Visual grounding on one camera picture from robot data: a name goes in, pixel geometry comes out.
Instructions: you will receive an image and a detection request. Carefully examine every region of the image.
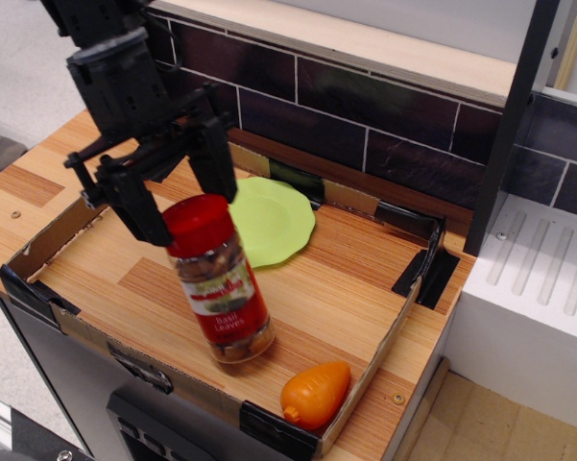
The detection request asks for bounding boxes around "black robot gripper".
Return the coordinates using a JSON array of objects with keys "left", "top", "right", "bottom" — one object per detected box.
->
[{"left": 65, "top": 27, "right": 237, "bottom": 247}]

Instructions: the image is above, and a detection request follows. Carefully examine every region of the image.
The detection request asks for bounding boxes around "cardboard fence with black tape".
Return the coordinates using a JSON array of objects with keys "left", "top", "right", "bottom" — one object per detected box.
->
[{"left": 0, "top": 142, "right": 473, "bottom": 460}]

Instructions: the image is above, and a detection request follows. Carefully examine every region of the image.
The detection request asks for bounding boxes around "orange toy carrot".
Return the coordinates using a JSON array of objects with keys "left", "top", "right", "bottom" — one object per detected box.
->
[{"left": 280, "top": 360, "right": 351, "bottom": 430}]

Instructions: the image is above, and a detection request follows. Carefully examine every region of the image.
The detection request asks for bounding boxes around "green plastic plate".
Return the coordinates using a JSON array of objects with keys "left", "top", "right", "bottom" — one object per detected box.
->
[{"left": 229, "top": 177, "right": 316, "bottom": 268}]

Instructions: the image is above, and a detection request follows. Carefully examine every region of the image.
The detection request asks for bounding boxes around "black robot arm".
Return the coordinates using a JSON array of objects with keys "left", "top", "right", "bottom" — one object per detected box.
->
[{"left": 43, "top": 1, "right": 237, "bottom": 247}]

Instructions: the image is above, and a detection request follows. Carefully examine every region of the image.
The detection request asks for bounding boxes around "dark toy oven front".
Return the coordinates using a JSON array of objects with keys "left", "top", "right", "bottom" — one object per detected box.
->
[{"left": 106, "top": 393, "right": 206, "bottom": 460}]

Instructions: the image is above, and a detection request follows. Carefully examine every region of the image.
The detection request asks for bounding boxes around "white toy sink drainboard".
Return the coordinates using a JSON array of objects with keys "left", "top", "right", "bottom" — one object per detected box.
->
[{"left": 460, "top": 192, "right": 577, "bottom": 345}]

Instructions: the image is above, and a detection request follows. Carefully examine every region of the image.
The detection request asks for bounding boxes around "dark kitchen shelf frame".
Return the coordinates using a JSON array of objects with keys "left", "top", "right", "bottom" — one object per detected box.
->
[{"left": 152, "top": 1, "right": 544, "bottom": 254}]

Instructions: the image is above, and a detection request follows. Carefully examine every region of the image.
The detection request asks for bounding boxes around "red-lid basil spice bottle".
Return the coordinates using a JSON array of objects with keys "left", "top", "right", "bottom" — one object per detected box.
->
[{"left": 162, "top": 194, "right": 275, "bottom": 364}]

